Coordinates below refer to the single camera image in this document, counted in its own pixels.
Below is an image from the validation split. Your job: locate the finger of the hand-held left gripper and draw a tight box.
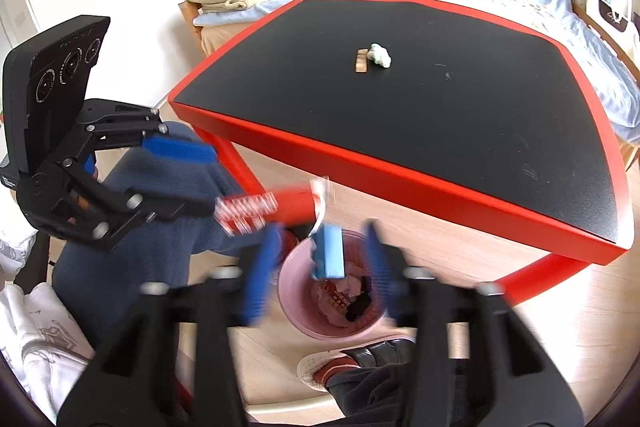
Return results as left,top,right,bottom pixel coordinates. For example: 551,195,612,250
75,99,219,165
60,169,221,254

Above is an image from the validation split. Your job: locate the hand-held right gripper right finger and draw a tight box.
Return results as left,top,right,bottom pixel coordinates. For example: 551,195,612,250
362,219,586,427

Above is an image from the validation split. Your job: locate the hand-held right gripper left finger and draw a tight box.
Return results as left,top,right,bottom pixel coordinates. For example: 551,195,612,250
56,223,288,427

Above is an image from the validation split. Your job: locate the small black box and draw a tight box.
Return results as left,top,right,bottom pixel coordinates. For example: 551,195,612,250
345,292,373,320

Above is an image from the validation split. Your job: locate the pink plastic bin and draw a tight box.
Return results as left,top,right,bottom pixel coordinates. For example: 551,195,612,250
277,229,401,342

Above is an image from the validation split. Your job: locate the small blue box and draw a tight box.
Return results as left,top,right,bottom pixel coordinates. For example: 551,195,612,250
309,224,347,280

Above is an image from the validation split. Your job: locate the long dark red box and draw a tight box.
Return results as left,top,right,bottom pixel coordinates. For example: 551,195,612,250
320,287,351,315

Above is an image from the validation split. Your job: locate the red box with white label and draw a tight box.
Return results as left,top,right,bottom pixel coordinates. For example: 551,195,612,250
215,177,331,238

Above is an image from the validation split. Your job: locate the white and black slipper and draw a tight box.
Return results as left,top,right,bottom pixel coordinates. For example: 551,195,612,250
297,339,416,393

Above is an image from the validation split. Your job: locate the person's right leg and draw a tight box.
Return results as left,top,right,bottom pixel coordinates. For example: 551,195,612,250
325,347,471,427

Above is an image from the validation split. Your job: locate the black table with red rim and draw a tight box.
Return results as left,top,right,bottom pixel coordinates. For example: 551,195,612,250
167,0,636,308

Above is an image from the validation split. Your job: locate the white patterned garment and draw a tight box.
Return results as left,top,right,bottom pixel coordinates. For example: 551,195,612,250
0,282,96,408

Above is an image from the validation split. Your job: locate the white tote bag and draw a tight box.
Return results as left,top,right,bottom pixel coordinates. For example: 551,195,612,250
585,0,640,42

